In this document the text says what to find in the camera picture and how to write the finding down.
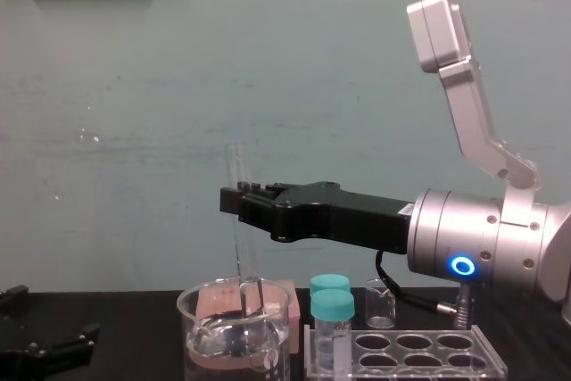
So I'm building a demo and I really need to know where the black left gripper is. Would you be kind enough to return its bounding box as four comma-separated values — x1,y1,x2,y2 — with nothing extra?
0,284,102,381

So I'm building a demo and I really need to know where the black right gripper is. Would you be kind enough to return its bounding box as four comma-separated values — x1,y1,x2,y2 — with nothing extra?
219,180,416,258

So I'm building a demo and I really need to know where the clear glass test tube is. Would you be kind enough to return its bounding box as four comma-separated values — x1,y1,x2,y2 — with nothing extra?
227,143,269,316

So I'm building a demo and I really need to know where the teal capped plastic tube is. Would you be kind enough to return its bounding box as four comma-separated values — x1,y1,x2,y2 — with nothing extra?
309,274,352,298
310,288,357,374

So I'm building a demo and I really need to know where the large glass beaker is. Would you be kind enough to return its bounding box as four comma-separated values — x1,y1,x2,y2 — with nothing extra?
176,277,300,381

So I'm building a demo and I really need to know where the small glass beaker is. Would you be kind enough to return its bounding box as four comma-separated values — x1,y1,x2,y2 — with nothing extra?
362,277,399,329

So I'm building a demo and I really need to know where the clear acrylic test tube rack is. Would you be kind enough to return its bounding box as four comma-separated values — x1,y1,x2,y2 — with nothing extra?
302,322,509,381

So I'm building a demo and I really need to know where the black table cloth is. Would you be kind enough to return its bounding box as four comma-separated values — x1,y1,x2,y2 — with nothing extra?
0,287,571,381

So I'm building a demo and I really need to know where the pink block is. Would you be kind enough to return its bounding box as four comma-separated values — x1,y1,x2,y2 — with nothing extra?
198,279,300,356

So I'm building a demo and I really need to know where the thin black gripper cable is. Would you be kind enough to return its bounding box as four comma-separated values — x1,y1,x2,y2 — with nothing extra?
374,248,459,316

